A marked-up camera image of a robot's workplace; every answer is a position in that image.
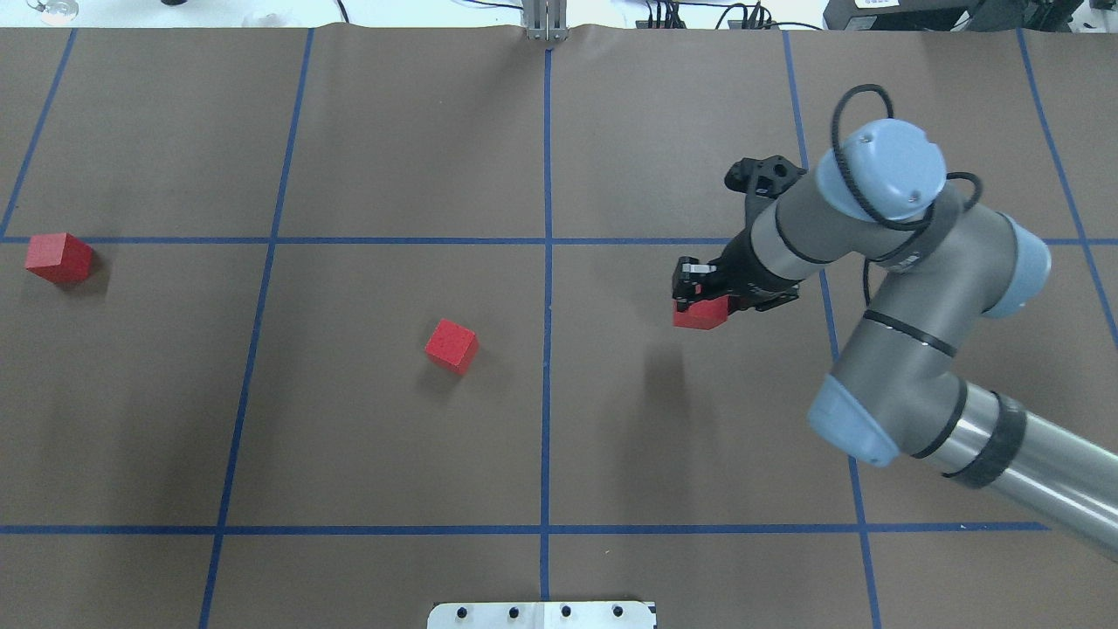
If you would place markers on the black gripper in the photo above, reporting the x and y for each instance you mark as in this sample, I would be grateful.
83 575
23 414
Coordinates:
745 267

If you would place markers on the red foam cube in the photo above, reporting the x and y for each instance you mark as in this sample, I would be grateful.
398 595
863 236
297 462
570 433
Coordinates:
703 315
452 346
59 257

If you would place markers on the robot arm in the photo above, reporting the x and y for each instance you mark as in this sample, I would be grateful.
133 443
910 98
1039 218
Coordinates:
884 193

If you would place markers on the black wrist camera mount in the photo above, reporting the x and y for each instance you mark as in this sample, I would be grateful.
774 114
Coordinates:
761 181

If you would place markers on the aluminium frame post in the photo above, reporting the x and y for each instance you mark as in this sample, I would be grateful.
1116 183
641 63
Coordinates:
545 20

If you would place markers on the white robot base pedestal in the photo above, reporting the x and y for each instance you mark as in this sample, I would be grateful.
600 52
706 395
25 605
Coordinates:
544 614

